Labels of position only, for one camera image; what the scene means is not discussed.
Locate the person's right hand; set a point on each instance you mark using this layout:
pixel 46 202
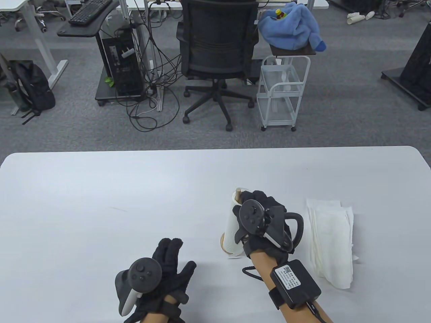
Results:
pixel 264 198

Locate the person's left hand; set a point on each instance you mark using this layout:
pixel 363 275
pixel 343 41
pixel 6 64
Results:
pixel 170 255

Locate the wooden paper towel holder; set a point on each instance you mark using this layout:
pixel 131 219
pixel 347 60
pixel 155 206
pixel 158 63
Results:
pixel 238 195

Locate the white paper towel roll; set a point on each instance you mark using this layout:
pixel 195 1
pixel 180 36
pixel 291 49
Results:
pixel 230 232

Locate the pile of paper towel sheets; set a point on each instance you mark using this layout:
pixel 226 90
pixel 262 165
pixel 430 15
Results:
pixel 331 235

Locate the person's right forearm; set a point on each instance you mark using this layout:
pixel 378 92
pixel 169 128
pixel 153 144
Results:
pixel 266 272

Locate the person's left forearm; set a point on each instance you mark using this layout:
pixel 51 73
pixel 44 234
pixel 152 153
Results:
pixel 155 319

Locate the black right hand controller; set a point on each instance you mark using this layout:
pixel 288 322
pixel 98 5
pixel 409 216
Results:
pixel 251 215

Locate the black hand controller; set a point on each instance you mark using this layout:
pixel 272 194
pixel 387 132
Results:
pixel 144 274
pixel 251 215

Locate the black left hand controller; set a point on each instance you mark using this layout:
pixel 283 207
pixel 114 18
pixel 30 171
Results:
pixel 144 274

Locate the black right wrist sensor box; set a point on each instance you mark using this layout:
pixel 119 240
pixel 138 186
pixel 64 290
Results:
pixel 294 284

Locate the brown stool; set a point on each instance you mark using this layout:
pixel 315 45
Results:
pixel 303 51

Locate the black office chair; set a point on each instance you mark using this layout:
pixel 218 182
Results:
pixel 219 33

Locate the blue fleece jacket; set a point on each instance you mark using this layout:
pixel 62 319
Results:
pixel 293 27

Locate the black wheeled computer platform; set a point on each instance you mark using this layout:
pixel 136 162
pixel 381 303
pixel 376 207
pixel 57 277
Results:
pixel 104 92

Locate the green plant leaf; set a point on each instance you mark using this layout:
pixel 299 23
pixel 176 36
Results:
pixel 109 81

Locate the yellow capped bottle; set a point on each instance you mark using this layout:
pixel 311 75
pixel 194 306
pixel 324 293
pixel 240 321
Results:
pixel 278 13

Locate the black computer tower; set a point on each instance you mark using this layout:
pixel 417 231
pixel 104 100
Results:
pixel 123 64

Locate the white paper cup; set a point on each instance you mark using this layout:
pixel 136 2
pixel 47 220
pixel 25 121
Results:
pixel 369 15
pixel 355 21
pixel 353 15

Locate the black floor stand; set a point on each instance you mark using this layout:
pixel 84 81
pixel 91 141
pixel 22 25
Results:
pixel 417 60

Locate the black backpack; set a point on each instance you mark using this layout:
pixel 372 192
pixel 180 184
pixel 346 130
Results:
pixel 33 87

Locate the grey water bottle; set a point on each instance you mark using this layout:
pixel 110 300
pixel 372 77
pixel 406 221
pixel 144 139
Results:
pixel 15 97

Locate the black keyboard tray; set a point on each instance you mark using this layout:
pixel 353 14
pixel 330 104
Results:
pixel 79 31

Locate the white desk with slanted leg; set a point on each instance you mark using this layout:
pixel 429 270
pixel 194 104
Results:
pixel 40 43

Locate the black keyboard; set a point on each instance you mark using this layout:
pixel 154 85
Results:
pixel 89 11

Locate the chrome chair base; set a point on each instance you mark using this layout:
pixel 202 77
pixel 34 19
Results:
pixel 41 23
pixel 50 12

